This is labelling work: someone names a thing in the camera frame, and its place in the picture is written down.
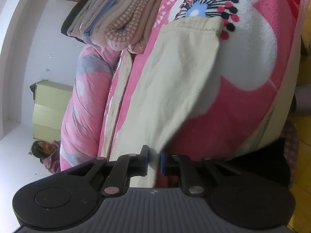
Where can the stack of folded clothes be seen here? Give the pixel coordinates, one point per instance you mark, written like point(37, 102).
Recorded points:
point(116, 19)

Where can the pink floral blanket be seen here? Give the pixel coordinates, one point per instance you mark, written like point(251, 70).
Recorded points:
point(243, 114)

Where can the beige pants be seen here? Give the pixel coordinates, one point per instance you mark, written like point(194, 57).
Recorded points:
point(170, 89)

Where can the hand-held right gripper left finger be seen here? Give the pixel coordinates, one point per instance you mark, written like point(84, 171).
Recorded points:
point(145, 161)

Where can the pale yellow wardrobe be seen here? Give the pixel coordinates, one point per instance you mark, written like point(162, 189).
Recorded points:
point(48, 111)

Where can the pink checked cloth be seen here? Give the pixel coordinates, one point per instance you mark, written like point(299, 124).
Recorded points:
point(291, 150)

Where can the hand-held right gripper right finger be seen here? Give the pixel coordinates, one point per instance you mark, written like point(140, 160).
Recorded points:
point(163, 163)

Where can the pink grey floral quilt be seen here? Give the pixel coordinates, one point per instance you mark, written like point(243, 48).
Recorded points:
point(82, 106)

